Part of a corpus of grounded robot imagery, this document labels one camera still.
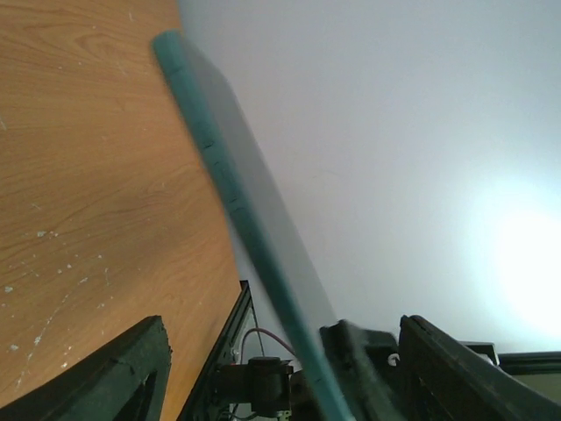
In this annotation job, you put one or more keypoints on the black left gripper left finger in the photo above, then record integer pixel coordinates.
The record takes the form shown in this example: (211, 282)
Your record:
(126, 379)

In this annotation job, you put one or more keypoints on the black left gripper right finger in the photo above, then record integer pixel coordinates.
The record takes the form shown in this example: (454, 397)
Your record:
(445, 380)

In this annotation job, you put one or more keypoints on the teal phone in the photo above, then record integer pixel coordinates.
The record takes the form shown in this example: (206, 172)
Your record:
(255, 208)

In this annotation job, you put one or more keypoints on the black phone case with ring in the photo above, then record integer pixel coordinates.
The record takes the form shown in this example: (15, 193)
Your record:
(359, 359)

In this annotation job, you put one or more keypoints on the black frame rail base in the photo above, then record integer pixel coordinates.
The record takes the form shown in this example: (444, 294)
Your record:
(238, 381)

